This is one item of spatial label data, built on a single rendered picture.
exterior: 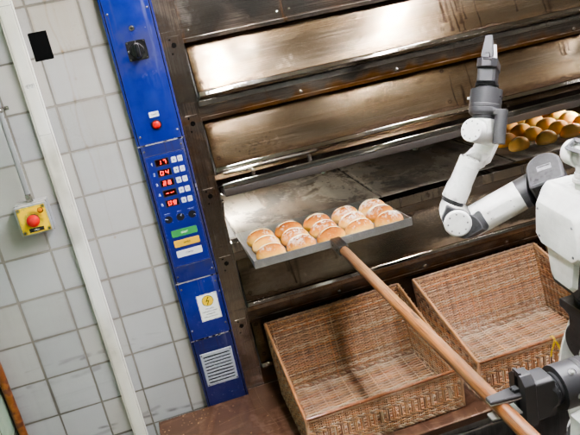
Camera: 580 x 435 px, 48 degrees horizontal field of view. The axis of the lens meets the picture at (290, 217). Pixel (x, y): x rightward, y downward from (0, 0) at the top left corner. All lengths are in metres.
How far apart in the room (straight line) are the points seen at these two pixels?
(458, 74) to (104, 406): 1.79
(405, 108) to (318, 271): 0.68
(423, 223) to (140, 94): 1.17
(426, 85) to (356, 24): 0.35
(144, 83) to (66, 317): 0.86
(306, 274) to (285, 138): 0.52
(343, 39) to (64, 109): 0.96
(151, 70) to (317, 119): 0.59
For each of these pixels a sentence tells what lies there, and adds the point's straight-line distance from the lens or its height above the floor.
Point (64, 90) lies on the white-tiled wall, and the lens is 2.21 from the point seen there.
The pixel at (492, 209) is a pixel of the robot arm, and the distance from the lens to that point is 1.93.
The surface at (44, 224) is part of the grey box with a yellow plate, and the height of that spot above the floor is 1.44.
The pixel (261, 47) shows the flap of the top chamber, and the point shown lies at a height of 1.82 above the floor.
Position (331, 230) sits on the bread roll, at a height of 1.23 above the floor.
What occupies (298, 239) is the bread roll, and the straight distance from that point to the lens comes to 2.12.
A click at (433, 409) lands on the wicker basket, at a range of 2.30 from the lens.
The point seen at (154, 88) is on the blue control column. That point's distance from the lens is 2.18.
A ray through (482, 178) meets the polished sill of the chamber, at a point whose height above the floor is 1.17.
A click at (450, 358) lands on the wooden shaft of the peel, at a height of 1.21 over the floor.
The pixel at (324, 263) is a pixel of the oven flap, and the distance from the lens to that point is 2.47.
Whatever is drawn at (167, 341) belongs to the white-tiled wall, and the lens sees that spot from 2.47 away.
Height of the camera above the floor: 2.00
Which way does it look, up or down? 19 degrees down
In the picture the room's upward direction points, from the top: 11 degrees counter-clockwise
